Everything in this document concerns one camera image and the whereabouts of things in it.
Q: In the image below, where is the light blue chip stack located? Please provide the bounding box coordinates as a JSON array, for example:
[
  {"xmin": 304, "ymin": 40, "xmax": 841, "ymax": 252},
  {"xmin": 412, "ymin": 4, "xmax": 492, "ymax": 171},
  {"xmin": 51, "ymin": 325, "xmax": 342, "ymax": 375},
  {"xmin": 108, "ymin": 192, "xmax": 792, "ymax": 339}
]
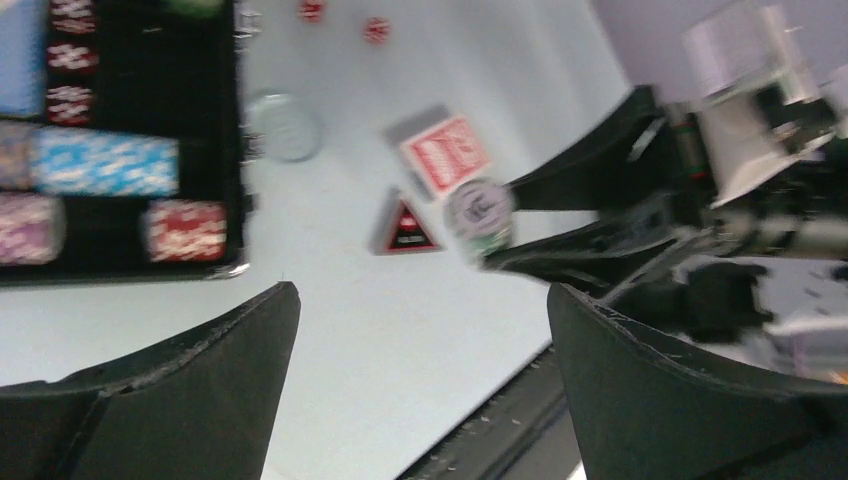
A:
[{"xmin": 30, "ymin": 127, "xmax": 179, "ymax": 197}]

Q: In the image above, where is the red chip stack in case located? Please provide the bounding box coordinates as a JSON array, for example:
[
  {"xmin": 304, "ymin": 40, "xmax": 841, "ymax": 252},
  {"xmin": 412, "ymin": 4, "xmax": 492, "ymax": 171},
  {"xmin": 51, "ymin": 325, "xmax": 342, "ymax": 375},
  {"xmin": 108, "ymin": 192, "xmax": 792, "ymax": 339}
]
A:
[{"xmin": 140, "ymin": 199, "xmax": 227, "ymax": 263}]

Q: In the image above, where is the red die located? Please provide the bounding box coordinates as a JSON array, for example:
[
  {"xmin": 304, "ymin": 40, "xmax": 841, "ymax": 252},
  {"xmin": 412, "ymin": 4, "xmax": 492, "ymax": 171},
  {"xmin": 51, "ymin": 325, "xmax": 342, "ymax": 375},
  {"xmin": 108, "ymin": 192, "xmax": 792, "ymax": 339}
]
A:
[
  {"xmin": 362, "ymin": 17, "xmax": 392, "ymax": 45},
  {"xmin": 298, "ymin": 0, "xmax": 327, "ymax": 24}
]

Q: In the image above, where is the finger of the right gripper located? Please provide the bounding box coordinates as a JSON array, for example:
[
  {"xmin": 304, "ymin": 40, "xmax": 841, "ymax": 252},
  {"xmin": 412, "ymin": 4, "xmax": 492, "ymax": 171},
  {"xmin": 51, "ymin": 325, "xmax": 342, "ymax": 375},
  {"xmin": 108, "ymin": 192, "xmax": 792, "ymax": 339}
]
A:
[
  {"xmin": 481, "ymin": 220, "xmax": 696, "ymax": 292},
  {"xmin": 508, "ymin": 85, "xmax": 669, "ymax": 211}
]

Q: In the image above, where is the green white chip stack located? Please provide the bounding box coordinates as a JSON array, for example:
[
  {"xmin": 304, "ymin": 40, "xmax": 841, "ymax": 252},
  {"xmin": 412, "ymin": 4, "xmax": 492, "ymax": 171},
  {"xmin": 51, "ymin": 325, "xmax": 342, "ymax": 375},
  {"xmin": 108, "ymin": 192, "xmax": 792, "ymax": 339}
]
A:
[{"xmin": 443, "ymin": 177, "xmax": 516, "ymax": 263}]

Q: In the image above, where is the blue playing card deck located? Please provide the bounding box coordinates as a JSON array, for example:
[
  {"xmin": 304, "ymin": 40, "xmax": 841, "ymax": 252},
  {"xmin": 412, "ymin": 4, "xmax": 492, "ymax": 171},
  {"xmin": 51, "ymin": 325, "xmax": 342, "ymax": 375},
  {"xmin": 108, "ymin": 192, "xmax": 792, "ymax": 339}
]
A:
[{"xmin": 1, "ymin": 0, "xmax": 48, "ymax": 117}]

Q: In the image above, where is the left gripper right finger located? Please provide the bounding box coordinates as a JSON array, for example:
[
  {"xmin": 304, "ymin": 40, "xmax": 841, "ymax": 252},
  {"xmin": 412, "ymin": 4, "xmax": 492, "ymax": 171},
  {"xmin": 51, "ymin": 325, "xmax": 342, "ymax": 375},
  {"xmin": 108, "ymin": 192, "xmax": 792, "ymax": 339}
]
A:
[{"xmin": 547, "ymin": 284, "xmax": 847, "ymax": 479}]

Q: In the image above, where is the black triangular all-in button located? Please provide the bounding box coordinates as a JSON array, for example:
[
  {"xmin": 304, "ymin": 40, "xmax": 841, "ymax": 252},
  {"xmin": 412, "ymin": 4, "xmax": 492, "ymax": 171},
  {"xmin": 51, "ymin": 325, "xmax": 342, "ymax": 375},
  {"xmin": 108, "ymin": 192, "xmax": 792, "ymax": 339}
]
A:
[{"xmin": 369, "ymin": 186, "xmax": 444, "ymax": 256}]

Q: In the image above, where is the green chip stack in case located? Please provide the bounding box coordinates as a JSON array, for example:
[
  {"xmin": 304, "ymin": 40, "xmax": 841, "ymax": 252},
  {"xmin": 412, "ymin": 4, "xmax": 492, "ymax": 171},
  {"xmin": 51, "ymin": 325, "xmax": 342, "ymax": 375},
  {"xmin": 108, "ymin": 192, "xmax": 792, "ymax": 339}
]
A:
[{"xmin": 163, "ymin": 0, "xmax": 225, "ymax": 20}]

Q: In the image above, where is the red die left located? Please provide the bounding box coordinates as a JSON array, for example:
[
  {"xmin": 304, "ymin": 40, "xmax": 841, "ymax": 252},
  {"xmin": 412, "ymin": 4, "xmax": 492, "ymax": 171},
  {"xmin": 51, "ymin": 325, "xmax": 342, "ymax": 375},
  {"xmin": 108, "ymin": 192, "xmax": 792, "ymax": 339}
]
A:
[{"xmin": 298, "ymin": 0, "xmax": 327, "ymax": 24}]

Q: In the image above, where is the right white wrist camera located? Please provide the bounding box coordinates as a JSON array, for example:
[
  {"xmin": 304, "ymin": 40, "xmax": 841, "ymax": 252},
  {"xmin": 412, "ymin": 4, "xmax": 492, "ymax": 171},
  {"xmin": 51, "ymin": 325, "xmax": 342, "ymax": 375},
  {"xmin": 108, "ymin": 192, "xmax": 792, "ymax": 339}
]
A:
[{"xmin": 682, "ymin": 1, "xmax": 847, "ymax": 209}]

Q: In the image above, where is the red playing card deck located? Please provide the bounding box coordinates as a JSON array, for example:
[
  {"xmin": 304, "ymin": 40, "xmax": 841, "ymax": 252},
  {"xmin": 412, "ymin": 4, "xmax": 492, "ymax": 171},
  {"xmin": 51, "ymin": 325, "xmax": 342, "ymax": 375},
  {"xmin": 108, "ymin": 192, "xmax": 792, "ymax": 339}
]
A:
[{"xmin": 382, "ymin": 104, "xmax": 492, "ymax": 201}]

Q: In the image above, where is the black aluminium poker case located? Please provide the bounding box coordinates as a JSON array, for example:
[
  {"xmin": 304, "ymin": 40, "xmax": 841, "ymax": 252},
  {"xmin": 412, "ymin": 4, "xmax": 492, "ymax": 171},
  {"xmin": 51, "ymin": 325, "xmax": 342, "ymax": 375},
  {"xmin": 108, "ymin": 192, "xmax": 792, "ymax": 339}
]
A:
[{"xmin": 1, "ymin": 1, "xmax": 252, "ymax": 286}]

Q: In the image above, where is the red die right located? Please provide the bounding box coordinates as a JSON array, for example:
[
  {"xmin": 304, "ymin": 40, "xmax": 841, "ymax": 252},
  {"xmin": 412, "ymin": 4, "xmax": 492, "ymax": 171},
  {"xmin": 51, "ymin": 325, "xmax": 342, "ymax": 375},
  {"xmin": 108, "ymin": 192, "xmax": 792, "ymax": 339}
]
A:
[{"xmin": 362, "ymin": 17, "xmax": 392, "ymax": 45}]

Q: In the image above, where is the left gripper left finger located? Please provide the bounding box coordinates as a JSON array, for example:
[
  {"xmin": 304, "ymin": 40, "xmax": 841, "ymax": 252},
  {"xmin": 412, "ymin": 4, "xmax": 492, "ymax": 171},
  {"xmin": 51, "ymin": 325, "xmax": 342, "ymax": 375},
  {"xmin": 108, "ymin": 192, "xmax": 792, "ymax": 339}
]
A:
[{"xmin": 1, "ymin": 282, "xmax": 301, "ymax": 479}]

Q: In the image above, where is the clear round dealer button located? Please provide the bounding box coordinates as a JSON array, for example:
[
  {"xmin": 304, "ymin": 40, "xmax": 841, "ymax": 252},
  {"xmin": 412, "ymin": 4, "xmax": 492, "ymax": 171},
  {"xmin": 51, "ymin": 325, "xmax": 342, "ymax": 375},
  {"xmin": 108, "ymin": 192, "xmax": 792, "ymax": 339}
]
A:
[{"xmin": 246, "ymin": 91, "xmax": 324, "ymax": 163}]

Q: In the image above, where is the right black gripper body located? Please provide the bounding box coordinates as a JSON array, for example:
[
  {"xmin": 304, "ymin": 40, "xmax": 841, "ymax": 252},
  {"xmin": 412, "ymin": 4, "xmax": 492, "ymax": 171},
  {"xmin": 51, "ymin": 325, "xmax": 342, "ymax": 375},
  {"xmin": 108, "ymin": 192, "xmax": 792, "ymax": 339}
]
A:
[{"xmin": 596, "ymin": 86, "xmax": 848, "ymax": 346}]

